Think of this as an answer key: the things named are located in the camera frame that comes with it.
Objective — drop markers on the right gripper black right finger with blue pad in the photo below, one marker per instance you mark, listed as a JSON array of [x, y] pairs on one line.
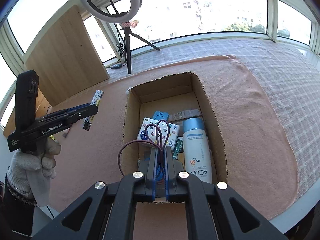
[[174, 189]]

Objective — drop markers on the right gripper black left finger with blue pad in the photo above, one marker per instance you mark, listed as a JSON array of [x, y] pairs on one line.
[[146, 191]]

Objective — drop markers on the brown cardboard box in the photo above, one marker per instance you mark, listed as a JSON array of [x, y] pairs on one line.
[[182, 96]]

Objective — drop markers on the pink towel mat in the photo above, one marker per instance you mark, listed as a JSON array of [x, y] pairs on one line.
[[84, 156]]

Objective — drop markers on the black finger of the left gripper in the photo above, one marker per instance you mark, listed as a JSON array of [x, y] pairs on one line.
[[76, 113]]

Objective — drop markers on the black power strip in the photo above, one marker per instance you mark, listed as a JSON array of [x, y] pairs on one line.
[[116, 66]]

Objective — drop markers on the blue round tape measure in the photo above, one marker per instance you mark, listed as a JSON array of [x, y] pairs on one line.
[[146, 158]]

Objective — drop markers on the white gloved left hand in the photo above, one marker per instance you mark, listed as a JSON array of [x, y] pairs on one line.
[[29, 176]]

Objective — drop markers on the pink cosmetic tube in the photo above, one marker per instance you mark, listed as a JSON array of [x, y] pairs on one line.
[[65, 132]]

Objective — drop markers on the wooden board panel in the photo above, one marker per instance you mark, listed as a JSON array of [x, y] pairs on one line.
[[65, 59]]

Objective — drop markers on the blue phone stand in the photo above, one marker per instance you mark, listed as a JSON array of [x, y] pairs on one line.
[[158, 115]]

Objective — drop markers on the green white lip balm tube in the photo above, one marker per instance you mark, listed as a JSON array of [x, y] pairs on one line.
[[178, 148]]

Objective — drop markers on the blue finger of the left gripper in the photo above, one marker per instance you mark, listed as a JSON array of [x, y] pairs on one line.
[[56, 116]]

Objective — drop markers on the white blue sunscreen bottle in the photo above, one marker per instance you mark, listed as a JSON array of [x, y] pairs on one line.
[[197, 158]]

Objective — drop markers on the patterned lighter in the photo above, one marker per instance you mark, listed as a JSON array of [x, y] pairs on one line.
[[92, 110]]

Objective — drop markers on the checkered bed sheet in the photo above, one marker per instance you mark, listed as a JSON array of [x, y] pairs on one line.
[[275, 75]]

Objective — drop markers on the patterned tissue pack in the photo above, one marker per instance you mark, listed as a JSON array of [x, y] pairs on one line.
[[161, 132]]

